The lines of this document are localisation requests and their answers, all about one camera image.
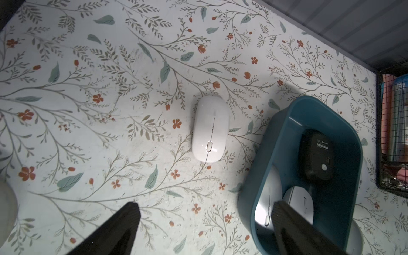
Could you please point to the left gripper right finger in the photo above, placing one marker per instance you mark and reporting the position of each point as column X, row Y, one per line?
column 295, row 236

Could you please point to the teal plastic storage box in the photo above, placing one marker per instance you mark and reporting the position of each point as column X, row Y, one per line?
column 280, row 148

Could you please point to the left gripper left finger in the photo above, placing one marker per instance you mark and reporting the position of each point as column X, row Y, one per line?
column 116, row 236

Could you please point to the white logo mouse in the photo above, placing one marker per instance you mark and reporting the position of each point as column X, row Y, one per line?
column 301, row 201

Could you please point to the black wire desk organizer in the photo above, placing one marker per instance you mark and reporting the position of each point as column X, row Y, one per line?
column 392, row 129

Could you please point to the white slim mouse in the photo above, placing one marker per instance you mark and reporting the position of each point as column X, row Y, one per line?
column 210, row 131

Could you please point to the silver grey mouse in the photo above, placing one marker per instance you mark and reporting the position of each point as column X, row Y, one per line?
column 271, row 193

